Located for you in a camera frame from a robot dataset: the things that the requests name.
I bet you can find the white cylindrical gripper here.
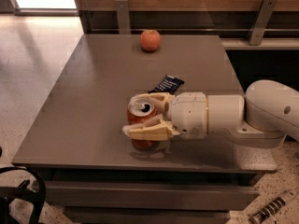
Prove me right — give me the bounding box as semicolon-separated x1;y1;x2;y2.
122;92;207;141

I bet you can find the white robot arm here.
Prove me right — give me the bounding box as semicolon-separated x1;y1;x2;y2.
122;80;299;148

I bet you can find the left metal wall bracket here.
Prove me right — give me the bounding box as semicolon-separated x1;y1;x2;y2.
115;0;131;35

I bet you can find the striped cylindrical floor object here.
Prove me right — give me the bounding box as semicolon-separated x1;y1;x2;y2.
249;189;297;224

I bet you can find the red coca-cola can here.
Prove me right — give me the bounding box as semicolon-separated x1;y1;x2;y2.
127;97;158;151

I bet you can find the metal wall bracket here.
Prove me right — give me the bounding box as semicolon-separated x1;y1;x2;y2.
115;0;131;35
248;0;278;46

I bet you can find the red apple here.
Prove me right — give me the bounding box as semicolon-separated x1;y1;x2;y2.
140;30;161;51

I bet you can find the right metal wall bracket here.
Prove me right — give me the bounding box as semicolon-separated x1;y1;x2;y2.
248;0;278;46

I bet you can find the grey metal shelf ledge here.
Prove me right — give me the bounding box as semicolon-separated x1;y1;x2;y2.
221;38;299;50

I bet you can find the dark blue snack bar wrapper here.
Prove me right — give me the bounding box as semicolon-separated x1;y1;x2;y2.
150;75;184;94

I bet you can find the grey table with drawers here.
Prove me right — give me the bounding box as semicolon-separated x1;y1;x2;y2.
13;35;277;224

